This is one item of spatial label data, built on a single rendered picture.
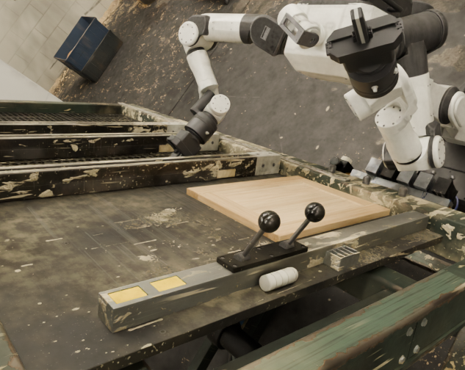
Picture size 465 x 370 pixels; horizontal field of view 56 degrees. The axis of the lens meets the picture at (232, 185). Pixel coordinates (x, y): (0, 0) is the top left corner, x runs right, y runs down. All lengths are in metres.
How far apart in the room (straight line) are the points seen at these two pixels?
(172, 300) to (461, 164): 1.76
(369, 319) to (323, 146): 2.14
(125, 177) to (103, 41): 4.25
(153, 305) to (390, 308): 0.37
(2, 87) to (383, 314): 4.46
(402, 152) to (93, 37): 4.66
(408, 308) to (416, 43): 0.62
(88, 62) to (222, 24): 4.01
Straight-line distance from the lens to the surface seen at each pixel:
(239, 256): 0.78
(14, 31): 6.24
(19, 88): 4.88
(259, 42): 1.38
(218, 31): 1.47
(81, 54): 5.36
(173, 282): 0.72
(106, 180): 1.23
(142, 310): 0.68
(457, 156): 2.27
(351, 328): 0.67
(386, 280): 1.05
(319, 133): 2.85
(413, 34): 1.11
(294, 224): 1.09
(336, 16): 1.23
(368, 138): 2.68
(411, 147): 1.06
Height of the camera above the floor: 2.10
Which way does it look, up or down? 44 degrees down
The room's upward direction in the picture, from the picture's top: 53 degrees counter-clockwise
